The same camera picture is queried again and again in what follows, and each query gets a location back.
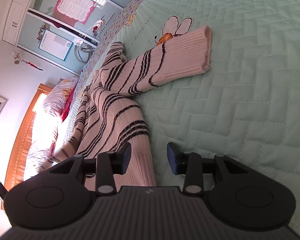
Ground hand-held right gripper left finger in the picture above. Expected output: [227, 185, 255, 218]
[49, 142, 132, 197]

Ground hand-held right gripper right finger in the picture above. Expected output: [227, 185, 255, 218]
[167, 142, 248, 195]

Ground floral pillow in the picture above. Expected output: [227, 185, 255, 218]
[42, 77, 79, 117]
[24, 115, 63, 179]

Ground wooden headboard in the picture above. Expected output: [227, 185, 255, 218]
[4, 83, 53, 190]

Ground quilted bee print bedspread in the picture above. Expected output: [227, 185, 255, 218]
[62, 0, 300, 240]

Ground standing fan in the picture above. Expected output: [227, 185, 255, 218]
[75, 41, 100, 63]

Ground red hanging ornament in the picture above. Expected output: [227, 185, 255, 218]
[22, 59, 44, 71]

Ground blue bordered poster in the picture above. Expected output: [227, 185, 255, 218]
[39, 29, 73, 61]

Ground blue sliding door wardrobe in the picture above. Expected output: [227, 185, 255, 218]
[17, 0, 163, 77]

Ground pink bordered poster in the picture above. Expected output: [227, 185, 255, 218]
[54, 0, 97, 25]

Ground white upper cabinets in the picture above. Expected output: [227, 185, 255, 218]
[2, 0, 43, 47]

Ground wall lamp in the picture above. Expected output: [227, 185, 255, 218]
[11, 50, 23, 65]

